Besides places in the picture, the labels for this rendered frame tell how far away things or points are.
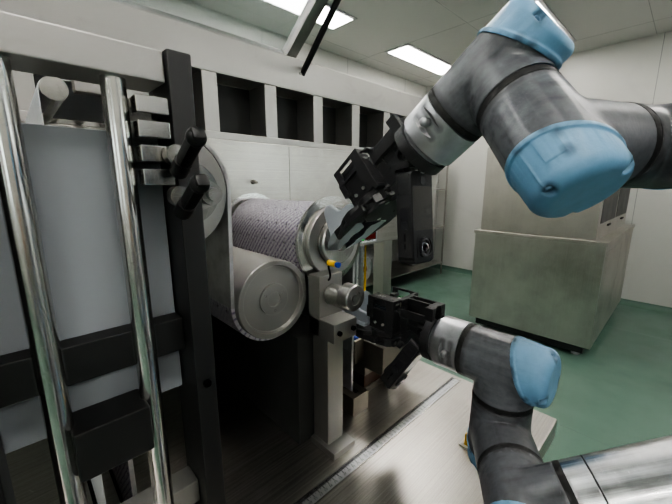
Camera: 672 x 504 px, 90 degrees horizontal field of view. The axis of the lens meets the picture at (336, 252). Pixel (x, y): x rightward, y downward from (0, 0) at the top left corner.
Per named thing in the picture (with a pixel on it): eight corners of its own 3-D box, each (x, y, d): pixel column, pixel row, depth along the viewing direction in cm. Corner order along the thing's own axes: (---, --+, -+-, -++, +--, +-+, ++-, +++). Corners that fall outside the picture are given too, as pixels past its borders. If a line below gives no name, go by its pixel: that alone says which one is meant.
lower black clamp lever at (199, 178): (195, 188, 22) (189, 169, 22) (175, 221, 25) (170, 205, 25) (215, 187, 23) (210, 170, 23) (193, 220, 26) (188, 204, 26)
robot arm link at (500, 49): (557, 22, 25) (505, -29, 29) (445, 132, 32) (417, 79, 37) (597, 67, 30) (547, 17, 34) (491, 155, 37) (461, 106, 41)
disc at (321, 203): (298, 292, 53) (295, 198, 50) (296, 291, 54) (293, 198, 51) (361, 273, 63) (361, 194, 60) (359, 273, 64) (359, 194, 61)
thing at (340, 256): (356, 258, 59) (324, 269, 54) (348, 256, 60) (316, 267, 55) (354, 216, 57) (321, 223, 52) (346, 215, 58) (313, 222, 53)
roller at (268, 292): (240, 350, 47) (235, 267, 45) (175, 304, 65) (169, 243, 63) (307, 325, 55) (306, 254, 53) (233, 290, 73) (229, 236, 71)
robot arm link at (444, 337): (475, 362, 52) (449, 384, 46) (448, 352, 55) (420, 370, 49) (479, 316, 50) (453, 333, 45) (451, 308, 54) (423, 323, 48)
